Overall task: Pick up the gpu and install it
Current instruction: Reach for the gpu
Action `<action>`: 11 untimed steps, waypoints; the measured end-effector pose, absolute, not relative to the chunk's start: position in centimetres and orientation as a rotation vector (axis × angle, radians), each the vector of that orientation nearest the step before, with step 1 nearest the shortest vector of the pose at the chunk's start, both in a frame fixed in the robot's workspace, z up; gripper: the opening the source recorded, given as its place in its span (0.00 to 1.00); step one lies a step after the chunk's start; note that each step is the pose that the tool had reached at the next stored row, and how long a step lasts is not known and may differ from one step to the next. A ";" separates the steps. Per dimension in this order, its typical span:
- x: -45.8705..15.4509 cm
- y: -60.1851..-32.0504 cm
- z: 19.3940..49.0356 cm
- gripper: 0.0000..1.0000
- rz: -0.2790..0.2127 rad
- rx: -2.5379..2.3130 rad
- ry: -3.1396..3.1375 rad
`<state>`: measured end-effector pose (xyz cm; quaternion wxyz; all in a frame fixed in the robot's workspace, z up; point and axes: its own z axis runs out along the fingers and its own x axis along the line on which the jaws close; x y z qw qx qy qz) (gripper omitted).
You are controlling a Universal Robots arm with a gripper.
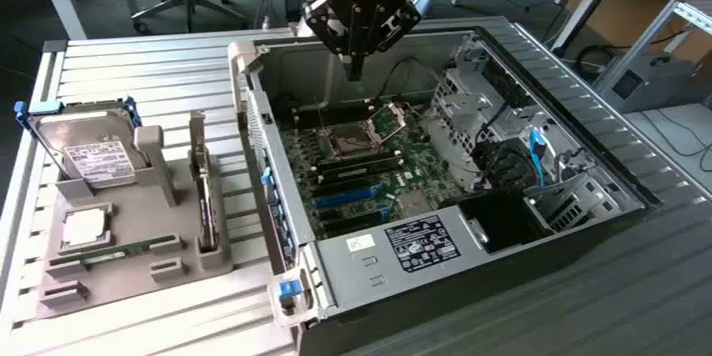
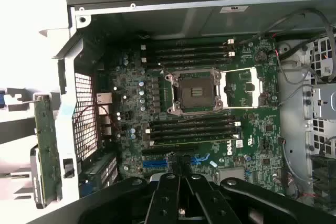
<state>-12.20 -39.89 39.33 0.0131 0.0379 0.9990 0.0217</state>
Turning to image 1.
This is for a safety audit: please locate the CPU socket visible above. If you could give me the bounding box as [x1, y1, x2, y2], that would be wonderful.
[325, 123, 387, 162]

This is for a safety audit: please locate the black expansion slot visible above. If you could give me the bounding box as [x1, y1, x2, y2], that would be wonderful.
[319, 208, 387, 226]
[308, 178, 380, 199]

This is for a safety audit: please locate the silver disk bracket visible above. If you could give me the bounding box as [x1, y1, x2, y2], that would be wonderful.
[521, 172, 616, 235]

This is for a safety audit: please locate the graphics card with black shroud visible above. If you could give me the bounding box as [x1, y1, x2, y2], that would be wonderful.
[185, 108, 225, 255]

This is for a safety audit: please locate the aluminium profile frame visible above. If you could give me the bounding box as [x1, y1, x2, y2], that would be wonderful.
[592, 0, 712, 94]

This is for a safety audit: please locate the metal socket cover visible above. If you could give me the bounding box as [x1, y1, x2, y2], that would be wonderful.
[364, 101, 412, 145]

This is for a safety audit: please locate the open black PC case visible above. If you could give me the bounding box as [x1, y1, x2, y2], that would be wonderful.
[225, 25, 664, 356]

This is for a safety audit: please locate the grey parts rack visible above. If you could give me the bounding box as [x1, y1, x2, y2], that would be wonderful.
[36, 123, 236, 320]

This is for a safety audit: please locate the blue case latch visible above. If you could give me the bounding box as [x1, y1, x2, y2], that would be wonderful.
[275, 279, 303, 303]

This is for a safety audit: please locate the silver disk bay cage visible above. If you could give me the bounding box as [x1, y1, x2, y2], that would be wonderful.
[431, 33, 539, 157]

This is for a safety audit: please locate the thin locking lever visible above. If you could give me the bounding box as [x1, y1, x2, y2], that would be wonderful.
[316, 96, 331, 143]

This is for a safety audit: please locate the grey power supply with label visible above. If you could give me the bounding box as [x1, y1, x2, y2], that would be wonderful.
[303, 204, 493, 318]

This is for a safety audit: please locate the coiled black cable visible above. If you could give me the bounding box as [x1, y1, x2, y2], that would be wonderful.
[575, 44, 620, 78]

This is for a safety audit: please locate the blue wire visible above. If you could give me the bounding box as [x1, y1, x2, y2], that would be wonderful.
[529, 128, 552, 189]

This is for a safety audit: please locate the silver CPU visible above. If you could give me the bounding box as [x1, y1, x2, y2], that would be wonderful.
[59, 207, 111, 248]

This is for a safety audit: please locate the black RAM stick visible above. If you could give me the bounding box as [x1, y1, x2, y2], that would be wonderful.
[315, 154, 405, 178]

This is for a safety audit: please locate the grey equipment box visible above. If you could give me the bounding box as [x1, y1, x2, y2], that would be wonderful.
[609, 52, 700, 114]

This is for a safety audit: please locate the black wire loop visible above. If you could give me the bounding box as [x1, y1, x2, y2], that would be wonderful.
[383, 57, 441, 99]

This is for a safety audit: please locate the green RAM stick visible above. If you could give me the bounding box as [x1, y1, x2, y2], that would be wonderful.
[48, 233, 179, 268]

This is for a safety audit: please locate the hard disk with blue carrier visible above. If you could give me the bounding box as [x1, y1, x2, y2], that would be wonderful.
[13, 95, 152, 190]

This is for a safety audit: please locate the green motherboard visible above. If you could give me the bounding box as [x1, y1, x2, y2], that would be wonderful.
[275, 97, 467, 241]

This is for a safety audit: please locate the grey chipset heatsink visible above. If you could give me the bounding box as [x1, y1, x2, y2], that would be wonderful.
[395, 189, 440, 216]

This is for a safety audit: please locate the black wire bundle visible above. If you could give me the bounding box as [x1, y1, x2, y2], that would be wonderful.
[475, 138, 539, 190]

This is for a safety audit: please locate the office chair base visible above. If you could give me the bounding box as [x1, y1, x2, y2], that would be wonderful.
[131, 0, 252, 35]

